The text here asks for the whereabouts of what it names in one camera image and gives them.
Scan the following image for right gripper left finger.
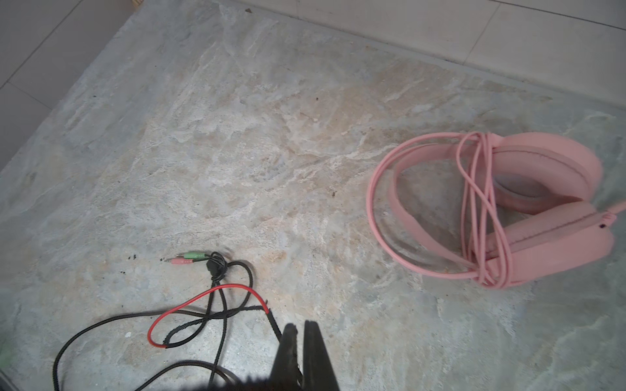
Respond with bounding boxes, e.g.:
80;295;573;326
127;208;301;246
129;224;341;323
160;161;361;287
268;324;300;390

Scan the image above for pink headphones with cable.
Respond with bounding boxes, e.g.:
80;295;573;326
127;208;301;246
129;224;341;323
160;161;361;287
366;132;625;289

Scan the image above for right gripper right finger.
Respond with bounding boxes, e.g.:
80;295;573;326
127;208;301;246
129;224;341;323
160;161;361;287
303;320;340;391

